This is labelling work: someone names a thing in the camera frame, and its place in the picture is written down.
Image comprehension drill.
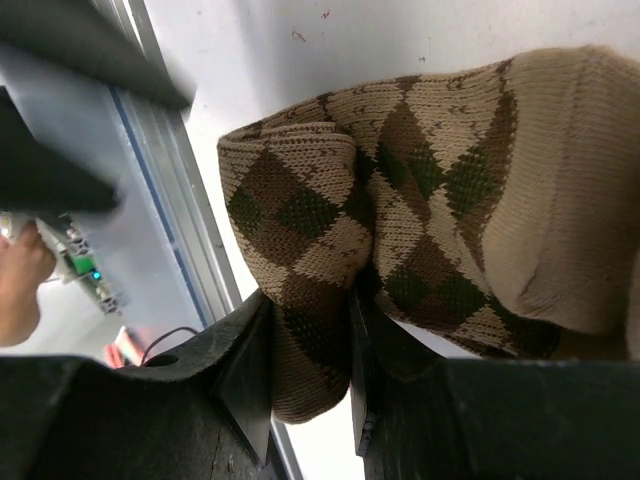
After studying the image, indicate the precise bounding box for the green circuit board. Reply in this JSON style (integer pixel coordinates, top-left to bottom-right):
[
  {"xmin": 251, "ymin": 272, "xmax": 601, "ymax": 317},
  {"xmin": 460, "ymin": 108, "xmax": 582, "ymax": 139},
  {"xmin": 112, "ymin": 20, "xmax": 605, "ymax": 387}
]
[{"xmin": 37, "ymin": 214, "xmax": 122, "ymax": 316}]

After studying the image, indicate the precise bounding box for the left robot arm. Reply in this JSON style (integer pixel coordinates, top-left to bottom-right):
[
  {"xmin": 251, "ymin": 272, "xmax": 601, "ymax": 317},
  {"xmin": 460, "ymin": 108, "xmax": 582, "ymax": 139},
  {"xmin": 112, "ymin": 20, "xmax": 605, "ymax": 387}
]
[{"xmin": 1, "ymin": 1, "xmax": 194, "ymax": 215}]

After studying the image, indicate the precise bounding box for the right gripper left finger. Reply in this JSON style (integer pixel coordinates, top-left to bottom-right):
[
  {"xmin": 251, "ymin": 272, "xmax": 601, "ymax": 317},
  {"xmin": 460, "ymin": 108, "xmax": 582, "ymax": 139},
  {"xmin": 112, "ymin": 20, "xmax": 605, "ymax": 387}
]
[{"xmin": 134, "ymin": 289, "xmax": 276, "ymax": 464}]

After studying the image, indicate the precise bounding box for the aluminium rail frame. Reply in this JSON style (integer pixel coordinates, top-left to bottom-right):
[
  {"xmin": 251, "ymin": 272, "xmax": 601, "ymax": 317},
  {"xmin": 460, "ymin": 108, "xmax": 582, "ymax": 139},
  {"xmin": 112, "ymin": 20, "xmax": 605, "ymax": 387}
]
[{"xmin": 113, "ymin": 93, "xmax": 301, "ymax": 479}]

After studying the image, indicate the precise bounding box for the brown argyle sock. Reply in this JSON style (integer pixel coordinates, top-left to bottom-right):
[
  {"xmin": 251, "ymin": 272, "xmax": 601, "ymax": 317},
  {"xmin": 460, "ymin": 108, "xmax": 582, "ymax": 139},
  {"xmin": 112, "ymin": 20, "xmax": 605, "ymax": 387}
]
[{"xmin": 217, "ymin": 45, "xmax": 639, "ymax": 424}]

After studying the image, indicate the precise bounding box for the operator right hand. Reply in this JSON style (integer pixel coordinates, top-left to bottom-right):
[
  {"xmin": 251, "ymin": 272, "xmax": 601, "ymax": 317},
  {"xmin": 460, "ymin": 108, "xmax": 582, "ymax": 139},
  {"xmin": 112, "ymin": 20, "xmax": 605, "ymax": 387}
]
[{"xmin": 1, "ymin": 221, "xmax": 56, "ymax": 348}]

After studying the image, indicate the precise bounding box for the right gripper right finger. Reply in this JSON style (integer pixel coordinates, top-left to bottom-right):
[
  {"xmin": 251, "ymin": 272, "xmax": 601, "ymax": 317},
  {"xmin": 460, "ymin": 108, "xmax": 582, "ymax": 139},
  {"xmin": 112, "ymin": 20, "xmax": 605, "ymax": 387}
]
[{"xmin": 349, "ymin": 294, "xmax": 450, "ymax": 456}]

